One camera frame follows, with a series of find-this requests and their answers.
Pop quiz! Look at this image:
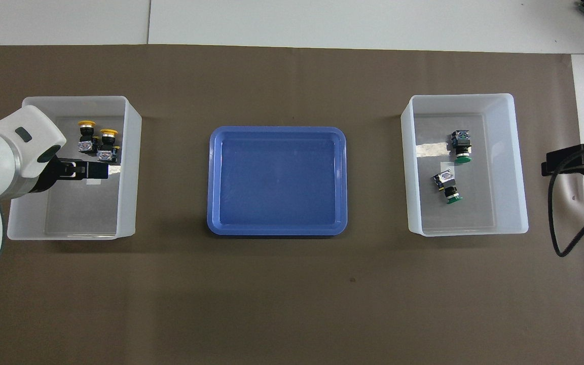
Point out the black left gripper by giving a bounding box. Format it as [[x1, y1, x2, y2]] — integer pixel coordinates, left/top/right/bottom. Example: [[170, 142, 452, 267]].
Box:
[[28, 156, 111, 194]]

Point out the yellow push button switch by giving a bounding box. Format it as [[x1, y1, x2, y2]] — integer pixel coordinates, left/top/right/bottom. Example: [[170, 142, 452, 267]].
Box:
[[97, 129, 121, 163], [77, 120, 98, 154]]

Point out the green push button switch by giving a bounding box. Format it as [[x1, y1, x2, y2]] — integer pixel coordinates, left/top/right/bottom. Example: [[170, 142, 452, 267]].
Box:
[[450, 130, 473, 165], [432, 171, 464, 205]]

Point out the translucent white plastic box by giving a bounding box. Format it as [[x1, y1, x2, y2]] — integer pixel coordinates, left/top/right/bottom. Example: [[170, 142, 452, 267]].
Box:
[[7, 96, 142, 241], [400, 93, 529, 237]]

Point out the blue plastic tray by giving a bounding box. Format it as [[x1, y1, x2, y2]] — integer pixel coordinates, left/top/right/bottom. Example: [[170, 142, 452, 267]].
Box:
[[207, 126, 348, 237]]

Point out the brown paper table mat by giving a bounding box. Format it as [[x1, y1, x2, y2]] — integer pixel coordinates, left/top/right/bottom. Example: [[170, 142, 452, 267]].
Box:
[[0, 45, 584, 365]]

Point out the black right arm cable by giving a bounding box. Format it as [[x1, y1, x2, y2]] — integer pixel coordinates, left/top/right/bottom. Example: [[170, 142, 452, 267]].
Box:
[[547, 144, 584, 258]]

